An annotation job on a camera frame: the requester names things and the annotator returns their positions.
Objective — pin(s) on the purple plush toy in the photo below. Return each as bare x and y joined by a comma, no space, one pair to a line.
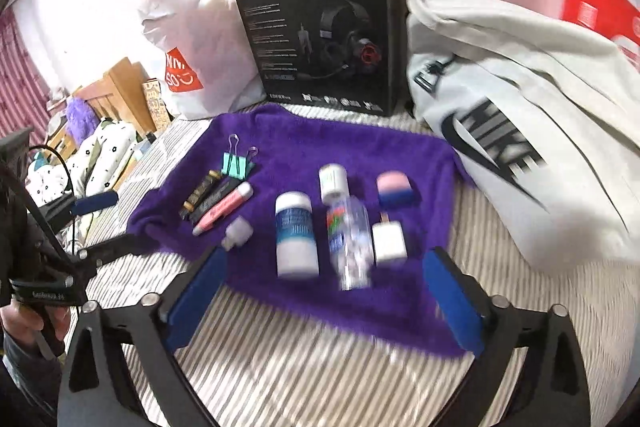
81,121

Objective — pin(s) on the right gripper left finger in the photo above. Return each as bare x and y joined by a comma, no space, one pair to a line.
188,296

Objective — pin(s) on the person's left forearm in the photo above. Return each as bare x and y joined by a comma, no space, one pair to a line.
30,385

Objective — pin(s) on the black rectangular stick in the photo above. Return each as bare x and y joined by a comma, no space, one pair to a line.
221,191

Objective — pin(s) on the white blue label bottle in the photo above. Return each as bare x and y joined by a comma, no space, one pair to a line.
296,247

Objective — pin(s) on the small white dropper bottle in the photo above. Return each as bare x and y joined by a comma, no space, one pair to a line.
237,234

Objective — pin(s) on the black headset box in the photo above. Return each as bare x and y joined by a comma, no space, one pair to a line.
341,54

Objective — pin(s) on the pink highlighter pen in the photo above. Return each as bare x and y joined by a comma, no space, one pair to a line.
224,208

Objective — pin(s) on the wooden headboard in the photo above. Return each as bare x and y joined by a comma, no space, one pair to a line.
118,94

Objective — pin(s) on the pink blue eraser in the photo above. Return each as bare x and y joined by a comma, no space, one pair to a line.
394,189

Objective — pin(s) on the purple towel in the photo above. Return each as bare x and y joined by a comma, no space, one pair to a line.
291,149

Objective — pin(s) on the teal binder clip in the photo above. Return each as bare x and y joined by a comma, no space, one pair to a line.
236,165

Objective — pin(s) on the small white tape roll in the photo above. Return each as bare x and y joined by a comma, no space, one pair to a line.
333,183

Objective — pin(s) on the clear pill bottle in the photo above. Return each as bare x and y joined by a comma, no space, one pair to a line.
350,242

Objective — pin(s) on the red Haidilao paper bag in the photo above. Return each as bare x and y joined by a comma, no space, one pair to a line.
617,20

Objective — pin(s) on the white usb charger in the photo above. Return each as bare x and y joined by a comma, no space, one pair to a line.
388,241

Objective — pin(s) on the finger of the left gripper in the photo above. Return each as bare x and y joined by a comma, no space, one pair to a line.
67,207
117,247

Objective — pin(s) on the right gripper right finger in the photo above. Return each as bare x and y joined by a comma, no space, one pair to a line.
464,304

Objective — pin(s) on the patterned notebook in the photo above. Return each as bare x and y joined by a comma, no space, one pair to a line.
157,108

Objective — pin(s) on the white Miniso plastic bag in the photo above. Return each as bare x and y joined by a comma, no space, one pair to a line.
209,67

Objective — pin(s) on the person's left hand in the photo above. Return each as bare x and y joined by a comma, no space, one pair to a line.
22,323

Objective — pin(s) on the white floral pillow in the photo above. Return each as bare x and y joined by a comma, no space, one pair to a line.
91,170

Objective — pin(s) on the grey Nike bag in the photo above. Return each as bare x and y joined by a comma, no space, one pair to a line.
544,116

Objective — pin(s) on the black gold label tube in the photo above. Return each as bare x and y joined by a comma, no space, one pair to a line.
204,187

